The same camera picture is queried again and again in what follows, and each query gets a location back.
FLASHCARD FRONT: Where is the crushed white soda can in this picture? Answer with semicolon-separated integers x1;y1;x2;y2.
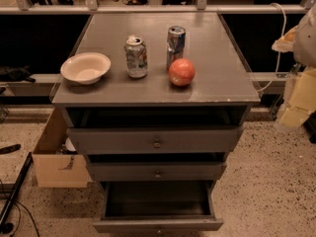
124;35;148;79

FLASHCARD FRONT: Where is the grey wooden drawer cabinet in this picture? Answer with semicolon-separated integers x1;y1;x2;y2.
50;11;262;190

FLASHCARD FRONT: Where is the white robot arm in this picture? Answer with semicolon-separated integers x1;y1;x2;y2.
272;5;316;127

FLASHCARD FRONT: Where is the grey top drawer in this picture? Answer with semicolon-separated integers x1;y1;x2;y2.
67;126;243;155

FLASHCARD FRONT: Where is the grey middle drawer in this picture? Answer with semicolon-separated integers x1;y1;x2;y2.
87;162;226;182

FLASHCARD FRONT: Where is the grey bottom drawer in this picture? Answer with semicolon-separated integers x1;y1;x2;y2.
94;181;223;234

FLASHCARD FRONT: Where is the cardboard box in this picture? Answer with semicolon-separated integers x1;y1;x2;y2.
32;109;90;188

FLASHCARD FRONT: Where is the grey drawer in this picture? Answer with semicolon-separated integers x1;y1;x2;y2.
67;126;243;155
87;162;226;182
94;181;223;234

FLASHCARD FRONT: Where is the orange red apple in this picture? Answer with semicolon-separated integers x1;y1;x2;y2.
169;58;196;87

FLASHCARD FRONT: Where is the metal railing frame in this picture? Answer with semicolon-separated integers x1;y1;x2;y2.
0;0;315;14

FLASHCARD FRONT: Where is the black floor rail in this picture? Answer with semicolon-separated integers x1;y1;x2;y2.
0;153;32;230

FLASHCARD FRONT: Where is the crushed blue soda can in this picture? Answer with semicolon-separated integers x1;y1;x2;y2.
166;26;186;68

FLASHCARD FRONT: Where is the black floor cable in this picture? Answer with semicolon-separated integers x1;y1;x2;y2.
0;180;41;237

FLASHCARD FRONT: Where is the white cable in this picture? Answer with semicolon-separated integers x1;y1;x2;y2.
256;2;288;94

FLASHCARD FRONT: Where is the white ceramic bowl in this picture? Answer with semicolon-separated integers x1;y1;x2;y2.
60;52;111;85

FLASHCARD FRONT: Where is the black bag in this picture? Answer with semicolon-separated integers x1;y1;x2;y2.
0;66;36;83

